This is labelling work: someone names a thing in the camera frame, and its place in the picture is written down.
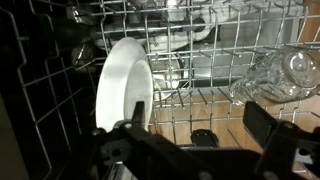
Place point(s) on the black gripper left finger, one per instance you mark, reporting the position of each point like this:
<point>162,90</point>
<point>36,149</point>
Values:
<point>138,114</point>

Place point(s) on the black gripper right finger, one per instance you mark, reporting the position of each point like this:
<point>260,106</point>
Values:
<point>259,123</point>

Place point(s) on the white ceramic plate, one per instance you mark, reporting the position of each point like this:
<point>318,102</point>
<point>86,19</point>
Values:
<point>125,79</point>

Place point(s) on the clear drinking glass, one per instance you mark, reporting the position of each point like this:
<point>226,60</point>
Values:
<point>286,75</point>

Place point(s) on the metal wire dishwasher rack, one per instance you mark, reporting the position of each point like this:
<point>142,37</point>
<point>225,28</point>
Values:
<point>53,51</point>

